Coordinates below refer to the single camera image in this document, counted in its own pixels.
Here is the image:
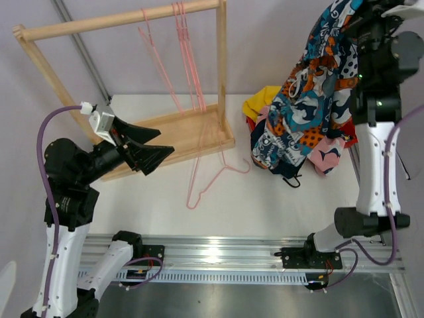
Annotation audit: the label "red plastic bin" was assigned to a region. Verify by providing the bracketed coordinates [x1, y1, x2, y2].
[246, 117, 358, 148]

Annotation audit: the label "pink hanger of yellow shorts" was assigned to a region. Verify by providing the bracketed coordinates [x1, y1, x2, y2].
[172, 1, 206, 112]

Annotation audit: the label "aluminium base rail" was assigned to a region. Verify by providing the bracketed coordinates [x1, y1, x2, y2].
[78, 234, 405, 286]

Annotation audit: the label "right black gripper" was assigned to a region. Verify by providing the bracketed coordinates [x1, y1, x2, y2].
[341, 0, 412, 85]

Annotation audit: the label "wooden clothes rack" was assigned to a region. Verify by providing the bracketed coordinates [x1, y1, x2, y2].
[13, 1, 235, 165]

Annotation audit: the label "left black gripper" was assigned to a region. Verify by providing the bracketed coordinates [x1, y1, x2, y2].
[79, 115, 175, 184]

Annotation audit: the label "blue orange patterned shorts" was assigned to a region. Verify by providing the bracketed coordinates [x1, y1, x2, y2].
[251, 1, 363, 170]

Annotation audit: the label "yellow shorts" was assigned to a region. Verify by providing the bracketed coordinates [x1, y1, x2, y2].
[242, 85, 280, 123]

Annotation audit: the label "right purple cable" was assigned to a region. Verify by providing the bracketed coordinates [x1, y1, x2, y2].
[307, 104, 424, 294]

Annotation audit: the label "pink patterned shorts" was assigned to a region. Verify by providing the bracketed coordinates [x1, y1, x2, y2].
[251, 106, 348, 176]

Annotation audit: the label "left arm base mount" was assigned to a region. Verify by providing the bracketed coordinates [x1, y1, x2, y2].
[134, 244, 165, 268]

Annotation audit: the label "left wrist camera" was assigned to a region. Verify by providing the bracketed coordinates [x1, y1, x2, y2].
[80, 101, 116, 146]

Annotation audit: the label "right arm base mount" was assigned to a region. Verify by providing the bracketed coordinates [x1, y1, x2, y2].
[274, 233, 343, 270]

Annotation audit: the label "navy blue shorts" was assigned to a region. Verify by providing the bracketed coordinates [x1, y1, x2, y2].
[250, 119, 305, 188]

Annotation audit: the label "pink hanger of camouflage shorts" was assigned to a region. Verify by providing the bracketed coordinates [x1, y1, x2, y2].
[178, 1, 206, 112]

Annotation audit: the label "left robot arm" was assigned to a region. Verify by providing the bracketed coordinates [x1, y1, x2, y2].
[24, 118, 174, 317]

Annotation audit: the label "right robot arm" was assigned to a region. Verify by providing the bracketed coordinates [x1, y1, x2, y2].
[302, 1, 423, 268]

